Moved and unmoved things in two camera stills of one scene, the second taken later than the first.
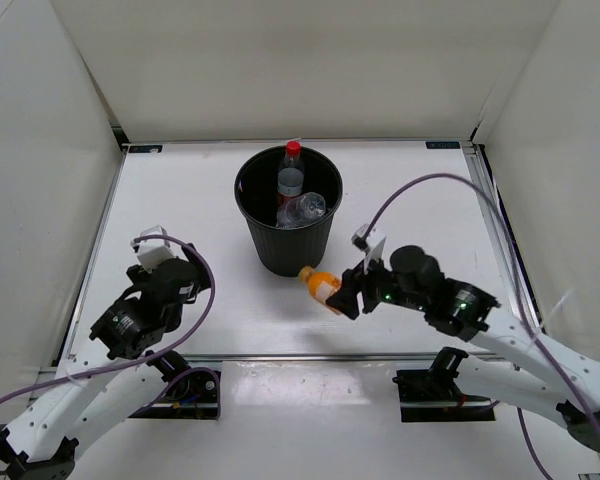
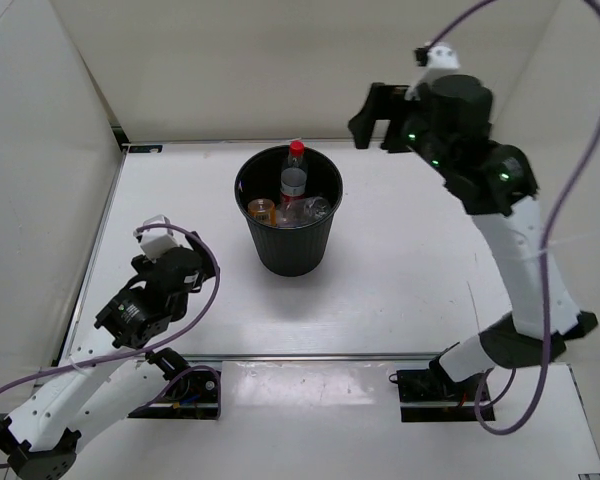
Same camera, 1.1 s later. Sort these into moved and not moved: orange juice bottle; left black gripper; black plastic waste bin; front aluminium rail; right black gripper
Moved: orange juice bottle; right black gripper
Not moved: left black gripper; front aluminium rail; black plastic waste bin
